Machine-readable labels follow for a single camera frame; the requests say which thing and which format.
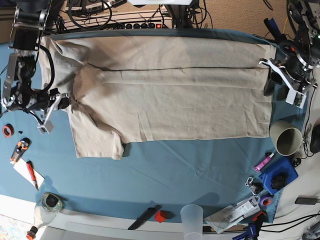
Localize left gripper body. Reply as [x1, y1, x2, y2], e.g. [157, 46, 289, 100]
[259, 56, 319, 109]

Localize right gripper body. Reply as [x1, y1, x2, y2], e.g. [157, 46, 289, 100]
[27, 88, 71, 134]

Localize beige T-shirt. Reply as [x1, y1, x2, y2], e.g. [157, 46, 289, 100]
[38, 35, 278, 161]

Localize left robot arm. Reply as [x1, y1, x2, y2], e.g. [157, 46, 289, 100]
[259, 0, 320, 109]

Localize red tape roll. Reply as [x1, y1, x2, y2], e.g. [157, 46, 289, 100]
[2, 123, 14, 138]

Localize orange utility knife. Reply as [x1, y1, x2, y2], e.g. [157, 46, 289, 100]
[10, 137, 31, 165]

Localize beige ceramic mug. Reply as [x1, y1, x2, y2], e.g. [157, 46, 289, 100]
[269, 120, 303, 156]

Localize red pen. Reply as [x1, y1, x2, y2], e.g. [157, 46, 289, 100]
[26, 160, 39, 191]

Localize white paper note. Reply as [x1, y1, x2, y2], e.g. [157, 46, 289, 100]
[13, 158, 45, 187]

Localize black computer mouse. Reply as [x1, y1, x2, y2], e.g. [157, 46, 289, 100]
[309, 119, 320, 154]

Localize purple glue tube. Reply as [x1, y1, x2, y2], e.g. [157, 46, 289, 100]
[253, 152, 275, 173]

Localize blue plastic case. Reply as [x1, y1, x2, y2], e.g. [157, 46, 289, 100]
[258, 156, 299, 195]

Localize black knob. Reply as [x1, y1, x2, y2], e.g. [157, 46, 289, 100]
[270, 174, 287, 191]

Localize metal carabiner keys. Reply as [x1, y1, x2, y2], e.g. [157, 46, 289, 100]
[245, 176, 264, 195]

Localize glass bottle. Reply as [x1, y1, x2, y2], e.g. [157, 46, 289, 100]
[26, 192, 63, 240]

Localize purple tape roll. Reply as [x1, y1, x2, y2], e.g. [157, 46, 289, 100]
[259, 194, 273, 207]

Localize black power strip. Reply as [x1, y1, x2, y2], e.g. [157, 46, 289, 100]
[115, 20, 173, 30]

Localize blue clamp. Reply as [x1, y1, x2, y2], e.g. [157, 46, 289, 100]
[232, 211, 267, 240]

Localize paper packaging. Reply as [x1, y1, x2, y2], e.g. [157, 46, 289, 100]
[204, 196, 261, 234]

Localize translucent plastic cup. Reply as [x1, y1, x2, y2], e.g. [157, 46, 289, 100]
[180, 204, 204, 240]

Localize red cube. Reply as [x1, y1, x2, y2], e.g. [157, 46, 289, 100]
[154, 210, 166, 223]

